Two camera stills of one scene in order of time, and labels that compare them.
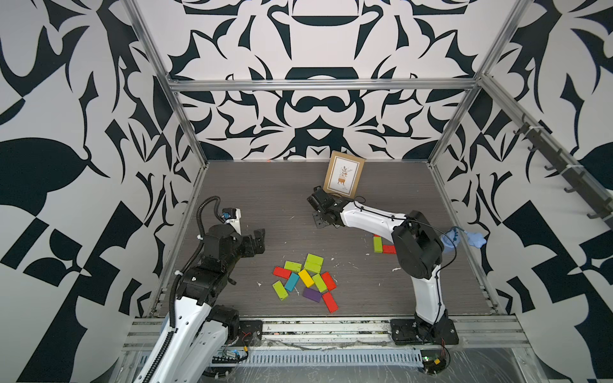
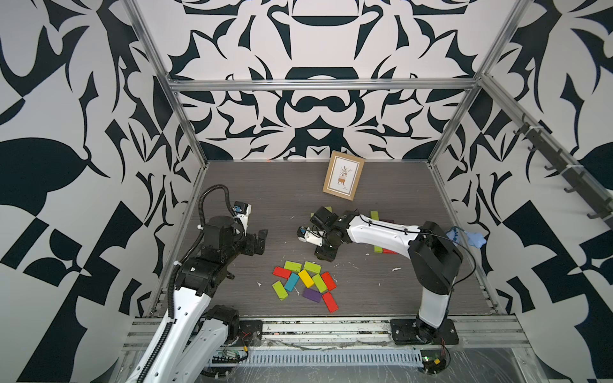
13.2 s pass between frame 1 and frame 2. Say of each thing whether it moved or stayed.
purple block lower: stayed
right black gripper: moved
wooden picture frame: stayed
